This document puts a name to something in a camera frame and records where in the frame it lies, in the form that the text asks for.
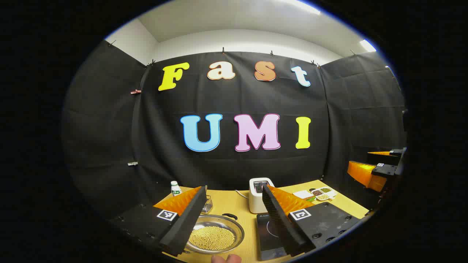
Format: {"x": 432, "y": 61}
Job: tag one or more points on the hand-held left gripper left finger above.
{"x": 182, "y": 226}

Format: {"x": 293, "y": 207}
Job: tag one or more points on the white toaster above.
{"x": 255, "y": 199}

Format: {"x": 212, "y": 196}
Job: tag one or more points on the white drink bottle green label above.
{"x": 176, "y": 189}

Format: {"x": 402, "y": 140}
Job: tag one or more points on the white divided bean tray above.
{"x": 323, "y": 193}

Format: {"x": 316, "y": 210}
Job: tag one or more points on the pile of yellow soybeans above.
{"x": 212, "y": 238}

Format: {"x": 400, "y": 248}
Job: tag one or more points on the white sandwich plate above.
{"x": 301, "y": 194}

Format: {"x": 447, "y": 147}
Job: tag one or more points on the ceiling light strip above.
{"x": 367, "y": 45}

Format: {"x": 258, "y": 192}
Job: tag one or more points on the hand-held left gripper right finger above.
{"x": 279, "y": 223}

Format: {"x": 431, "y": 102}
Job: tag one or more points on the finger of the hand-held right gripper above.
{"x": 384, "y": 158}
{"x": 365, "y": 175}

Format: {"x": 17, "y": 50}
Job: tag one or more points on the black induction cooktop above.
{"x": 265, "y": 233}

